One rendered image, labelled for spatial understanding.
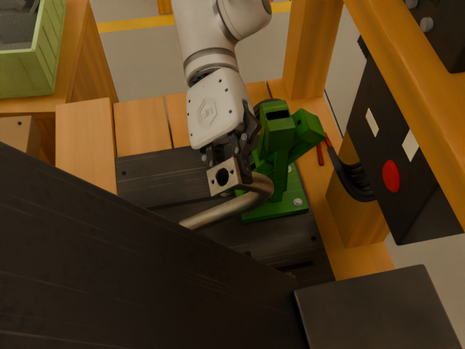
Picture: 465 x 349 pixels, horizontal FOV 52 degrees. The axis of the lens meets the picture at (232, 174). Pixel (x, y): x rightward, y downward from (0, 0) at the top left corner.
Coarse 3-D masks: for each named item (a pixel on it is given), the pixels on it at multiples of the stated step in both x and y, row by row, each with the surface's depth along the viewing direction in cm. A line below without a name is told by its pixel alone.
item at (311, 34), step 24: (312, 0) 100; (336, 0) 102; (312, 24) 106; (336, 24) 107; (288, 48) 120; (312, 48) 112; (288, 72) 123; (312, 72) 118; (312, 96) 126; (336, 192) 101; (336, 216) 104; (360, 216) 90; (360, 240) 100
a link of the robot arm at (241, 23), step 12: (228, 0) 69; (240, 0) 67; (252, 0) 68; (264, 0) 70; (228, 12) 70; (240, 12) 69; (252, 12) 69; (264, 12) 70; (228, 24) 71; (240, 24) 71; (252, 24) 71; (264, 24) 72; (240, 36) 73
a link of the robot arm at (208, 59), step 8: (216, 48) 71; (192, 56) 71; (200, 56) 70; (208, 56) 70; (216, 56) 70; (224, 56) 71; (232, 56) 72; (184, 64) 73; (192, 64) 71; (200, 64) 70; (208, 64) 70; (216, 64) 70; (224, 64) 71; (232, 64) 71; (184, 72) 73; (192, 72) 71
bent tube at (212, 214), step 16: (208, 176) 69; (224, 176) 69; (240, 176) 65; (256, 176) 70; (224, 192) 67; (256, 192) 72; (272, 192) 75; (224, 208) 83; (240, 208) 81; (192, 224) 87; (208, 224) 86
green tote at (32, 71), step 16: (48, 0) 142; (64, 0) 160; (48, 16) 140; (64, 16) 159; (48, 32) 140; (32, 48) 126; (48, 48) 138; (0, 64) 128; (16, 64) 129; (32, 64) 129; (48, 64) 137; (0, 80) 133; (16, 80) 133; (32, 80) 134; (48, 80) 136; (0, 96) 138; (16, 96) 138
